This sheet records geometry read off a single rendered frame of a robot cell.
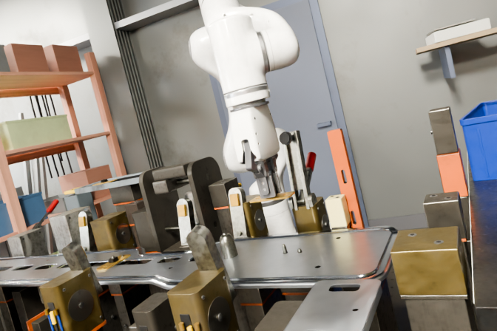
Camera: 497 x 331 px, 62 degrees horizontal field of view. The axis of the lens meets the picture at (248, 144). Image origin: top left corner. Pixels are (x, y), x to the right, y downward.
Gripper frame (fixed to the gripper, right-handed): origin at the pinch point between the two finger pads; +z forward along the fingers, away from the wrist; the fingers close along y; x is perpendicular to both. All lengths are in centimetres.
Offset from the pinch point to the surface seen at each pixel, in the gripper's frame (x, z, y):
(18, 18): -386, -180, -249
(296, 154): 0.4, -2.9, -15.6
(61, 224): -79, 5, -12
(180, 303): -6.0, 10.4, 24.8
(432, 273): 27.8, 10.5, 16.8
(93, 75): -271, -85, -224
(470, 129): 34.6, -0.1, -25.2
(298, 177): -0.1, 2.3, -14.8
